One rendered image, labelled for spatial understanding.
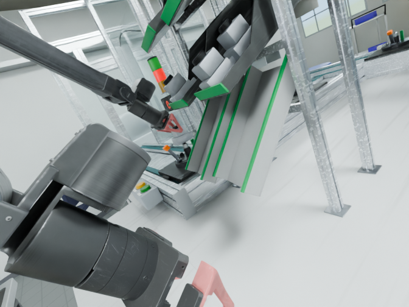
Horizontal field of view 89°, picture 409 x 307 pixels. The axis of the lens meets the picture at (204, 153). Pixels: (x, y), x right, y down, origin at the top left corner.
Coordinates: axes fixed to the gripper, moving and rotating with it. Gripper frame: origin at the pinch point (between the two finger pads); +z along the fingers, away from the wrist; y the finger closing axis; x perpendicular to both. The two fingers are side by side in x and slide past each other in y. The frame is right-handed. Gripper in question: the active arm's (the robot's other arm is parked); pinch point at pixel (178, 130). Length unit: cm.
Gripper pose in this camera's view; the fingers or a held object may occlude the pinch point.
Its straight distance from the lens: 82.7
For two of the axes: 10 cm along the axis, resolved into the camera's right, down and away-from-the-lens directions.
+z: 7.7, 4.2, 4.8
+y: -5.1, -0.4, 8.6
